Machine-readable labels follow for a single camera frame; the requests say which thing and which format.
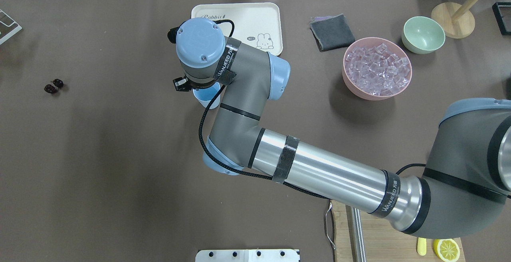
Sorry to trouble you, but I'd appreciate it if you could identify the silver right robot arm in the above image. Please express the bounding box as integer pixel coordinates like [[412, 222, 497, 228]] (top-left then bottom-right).
[[167, 18, 510, 239]]

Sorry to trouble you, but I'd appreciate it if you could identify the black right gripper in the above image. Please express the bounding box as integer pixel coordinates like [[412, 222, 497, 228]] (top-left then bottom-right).
[[172, 76, 192, 91]]

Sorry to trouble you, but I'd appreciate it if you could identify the dark cherry left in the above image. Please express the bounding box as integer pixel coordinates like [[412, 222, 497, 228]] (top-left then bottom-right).
[[44, 84, 59, 94]]

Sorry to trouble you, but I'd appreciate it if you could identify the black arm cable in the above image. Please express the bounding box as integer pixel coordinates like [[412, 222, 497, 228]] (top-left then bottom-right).
[[198, 19, 426, 199]]

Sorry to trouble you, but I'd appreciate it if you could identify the clear ice cubes pile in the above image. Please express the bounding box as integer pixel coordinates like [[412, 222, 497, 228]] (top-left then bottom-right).
[[346, 43, 411, 96]]

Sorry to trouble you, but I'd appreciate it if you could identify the green ceramic bowl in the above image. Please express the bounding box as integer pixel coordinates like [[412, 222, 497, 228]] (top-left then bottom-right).
[[401, 16, 446, 54]]

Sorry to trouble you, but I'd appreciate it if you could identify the yellow plastic knife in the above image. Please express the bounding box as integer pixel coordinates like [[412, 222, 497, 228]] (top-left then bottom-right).
[[416, 238, 428, 256]]

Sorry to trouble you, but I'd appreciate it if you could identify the wooden cutting board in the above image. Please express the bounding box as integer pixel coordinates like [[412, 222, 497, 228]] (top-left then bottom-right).
[[331, 201, 441, 262]]

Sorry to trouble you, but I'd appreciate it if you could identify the pink bowl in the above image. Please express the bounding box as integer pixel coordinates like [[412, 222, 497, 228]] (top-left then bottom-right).
[[342, 37, 413, 101]]

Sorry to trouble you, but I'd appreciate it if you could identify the grey folded cloth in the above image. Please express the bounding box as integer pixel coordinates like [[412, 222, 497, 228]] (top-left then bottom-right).
[[309, 13, 356, 52]]

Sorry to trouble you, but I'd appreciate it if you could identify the dark cherry right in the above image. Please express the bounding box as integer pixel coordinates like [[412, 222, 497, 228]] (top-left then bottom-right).
[[52, 79, 64, 89]]

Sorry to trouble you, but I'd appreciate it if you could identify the steel muddler black tip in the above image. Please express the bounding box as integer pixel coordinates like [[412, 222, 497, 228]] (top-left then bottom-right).
[[349, 207, 367, 262]]

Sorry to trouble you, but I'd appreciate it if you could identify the cream rabbit tray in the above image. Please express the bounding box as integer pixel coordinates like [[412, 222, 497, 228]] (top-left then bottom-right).
[[190, 2, 283, 56]]

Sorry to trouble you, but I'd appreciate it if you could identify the lemon half lower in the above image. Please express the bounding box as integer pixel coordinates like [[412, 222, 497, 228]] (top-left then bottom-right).
[[432, 239, 461, 262]]

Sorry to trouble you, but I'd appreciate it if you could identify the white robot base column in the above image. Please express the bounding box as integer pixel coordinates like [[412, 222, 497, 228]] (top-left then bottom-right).
[[195, 248, 301, 262]]

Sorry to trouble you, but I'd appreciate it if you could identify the dark cherry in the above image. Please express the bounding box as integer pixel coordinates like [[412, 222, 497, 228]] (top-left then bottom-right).
[[44, 84, 59, 94], [52, 79, 64, 89]]

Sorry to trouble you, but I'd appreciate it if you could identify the light blue plastic cup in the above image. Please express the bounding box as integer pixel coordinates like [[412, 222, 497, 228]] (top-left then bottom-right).
[[193, 82, 221, 108]]

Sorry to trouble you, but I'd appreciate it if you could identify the wooden cup stand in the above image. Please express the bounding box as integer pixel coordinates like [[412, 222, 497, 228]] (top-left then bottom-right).
[[431, 0, 479, 39]]

